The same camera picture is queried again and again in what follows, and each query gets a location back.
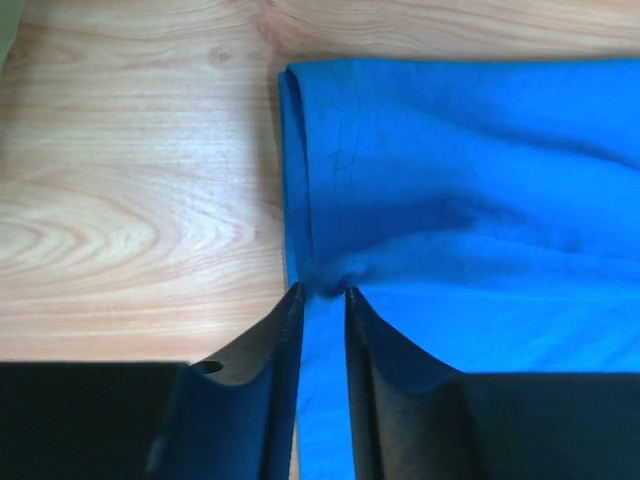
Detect blue t shirt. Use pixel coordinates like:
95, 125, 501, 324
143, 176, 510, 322
278, 58, 639, 479

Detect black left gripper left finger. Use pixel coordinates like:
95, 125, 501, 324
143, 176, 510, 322
145, 284, 305, 479

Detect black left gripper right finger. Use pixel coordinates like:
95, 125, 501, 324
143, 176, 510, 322
345, 288, 499, 479

